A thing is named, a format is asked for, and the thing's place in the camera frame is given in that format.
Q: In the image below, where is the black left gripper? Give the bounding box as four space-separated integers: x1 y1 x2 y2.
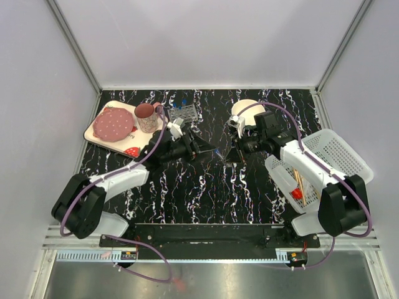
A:
161 128 217 165

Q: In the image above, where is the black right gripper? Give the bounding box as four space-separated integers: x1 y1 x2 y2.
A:
223 130 266 164

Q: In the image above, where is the wooden test tube clamp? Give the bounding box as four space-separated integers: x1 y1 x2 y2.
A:
293 169 307 206

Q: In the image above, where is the white wash bottle red cap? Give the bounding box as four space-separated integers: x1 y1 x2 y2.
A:
275 165 303 199

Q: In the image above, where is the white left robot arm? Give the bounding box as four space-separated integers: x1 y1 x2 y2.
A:
51 128 216 247

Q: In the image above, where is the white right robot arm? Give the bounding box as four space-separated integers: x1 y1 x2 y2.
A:
226 110 373 247

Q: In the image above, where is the clear test tube rack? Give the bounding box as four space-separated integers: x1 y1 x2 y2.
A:
168 104 198 122

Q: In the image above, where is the cream green bowl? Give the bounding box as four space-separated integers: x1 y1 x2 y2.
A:
231 99 266 126

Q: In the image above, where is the pink floral mug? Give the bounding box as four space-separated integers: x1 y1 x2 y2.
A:
134 102 161 133

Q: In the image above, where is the white plastic basket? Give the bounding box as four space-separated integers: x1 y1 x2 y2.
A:
265 129 373 214

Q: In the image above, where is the strawberry print tray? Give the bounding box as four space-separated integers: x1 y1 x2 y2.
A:
84 100 168 158

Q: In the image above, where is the pink dotted plate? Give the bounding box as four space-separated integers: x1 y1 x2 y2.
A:
92 108 135 143

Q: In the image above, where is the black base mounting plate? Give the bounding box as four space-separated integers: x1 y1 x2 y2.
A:
99 222 320 259

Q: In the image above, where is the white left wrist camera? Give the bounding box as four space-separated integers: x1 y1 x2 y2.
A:
166 118 184 138

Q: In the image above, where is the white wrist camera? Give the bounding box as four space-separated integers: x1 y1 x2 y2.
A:
166 118 184 138
228 115 245 138

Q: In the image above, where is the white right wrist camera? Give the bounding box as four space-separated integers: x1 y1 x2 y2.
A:
228 115 245 138

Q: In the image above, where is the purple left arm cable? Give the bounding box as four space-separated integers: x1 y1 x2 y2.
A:
59 105 173 283

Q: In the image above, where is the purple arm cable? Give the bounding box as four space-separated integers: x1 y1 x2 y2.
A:
238 102 373 270
59 105 173 283

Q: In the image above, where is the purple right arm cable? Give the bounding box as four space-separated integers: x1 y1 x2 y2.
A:
238 102 373 270

